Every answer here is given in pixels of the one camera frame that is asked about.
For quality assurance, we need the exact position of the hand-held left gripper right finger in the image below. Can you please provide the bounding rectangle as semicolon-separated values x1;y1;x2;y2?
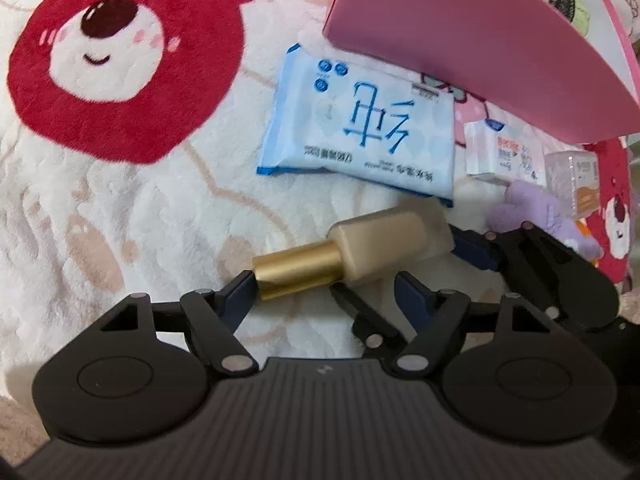
392;270;544;379

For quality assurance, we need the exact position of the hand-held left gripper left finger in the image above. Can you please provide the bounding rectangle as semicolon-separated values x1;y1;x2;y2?
100;270;261;377

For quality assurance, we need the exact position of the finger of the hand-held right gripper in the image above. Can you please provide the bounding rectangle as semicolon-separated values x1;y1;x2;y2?
450;222;568;281
331;282;401;356

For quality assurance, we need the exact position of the foundation bottle with gold cap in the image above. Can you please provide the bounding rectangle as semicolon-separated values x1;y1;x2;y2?
251;207;457;302

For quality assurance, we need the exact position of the purple plush toy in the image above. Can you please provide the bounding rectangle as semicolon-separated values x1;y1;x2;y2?
487;180;603;261

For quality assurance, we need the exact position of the clear floss pick box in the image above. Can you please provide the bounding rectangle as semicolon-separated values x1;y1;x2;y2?
544;150;601;221

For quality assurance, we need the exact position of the pink cardboard box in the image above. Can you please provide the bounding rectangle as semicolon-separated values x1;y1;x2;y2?
322;0;640;146

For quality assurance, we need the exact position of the small white tissue pack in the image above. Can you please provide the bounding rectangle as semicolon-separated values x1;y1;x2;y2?
462;120;548;188

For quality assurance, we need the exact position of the pink cartoon packet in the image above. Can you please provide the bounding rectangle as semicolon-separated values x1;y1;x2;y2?
410;72;488;126

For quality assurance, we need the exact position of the bear printed blanket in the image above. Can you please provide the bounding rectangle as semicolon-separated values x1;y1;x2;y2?
0;0;640;421

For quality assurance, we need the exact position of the blue wet wipes pack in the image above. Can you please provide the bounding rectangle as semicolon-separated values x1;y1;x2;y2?
255;42;457;208

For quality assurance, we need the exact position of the beige plush pillow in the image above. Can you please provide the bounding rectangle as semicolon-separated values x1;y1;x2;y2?
600;0;640;46

